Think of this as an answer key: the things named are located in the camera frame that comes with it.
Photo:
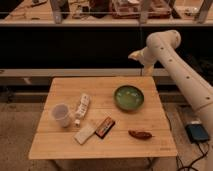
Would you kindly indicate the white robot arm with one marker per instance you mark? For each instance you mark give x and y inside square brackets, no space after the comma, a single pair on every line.
[160,46]

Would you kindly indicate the white flat packet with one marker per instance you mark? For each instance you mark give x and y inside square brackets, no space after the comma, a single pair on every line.
[84,133]

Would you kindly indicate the black foot pedal box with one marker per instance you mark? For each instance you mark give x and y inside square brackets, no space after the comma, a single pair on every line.
[197,133]

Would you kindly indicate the orange black candy bar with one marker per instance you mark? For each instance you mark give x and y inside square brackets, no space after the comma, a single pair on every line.
[104,127]

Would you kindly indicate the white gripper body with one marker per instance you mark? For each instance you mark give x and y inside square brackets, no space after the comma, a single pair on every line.
[146,58]

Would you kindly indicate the green bowl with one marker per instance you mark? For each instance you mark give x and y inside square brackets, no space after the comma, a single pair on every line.
[128,97]

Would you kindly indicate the wooden table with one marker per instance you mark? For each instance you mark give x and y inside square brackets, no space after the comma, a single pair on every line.
[53,142]

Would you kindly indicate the long wooden shelf bench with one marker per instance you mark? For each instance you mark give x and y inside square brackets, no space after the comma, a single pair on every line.
[36,77]

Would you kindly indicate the translucent plastic cup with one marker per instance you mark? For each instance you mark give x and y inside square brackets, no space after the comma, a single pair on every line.
[61,115]

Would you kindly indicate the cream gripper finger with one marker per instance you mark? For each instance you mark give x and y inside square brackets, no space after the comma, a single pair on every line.
[134,55]
[148,70]

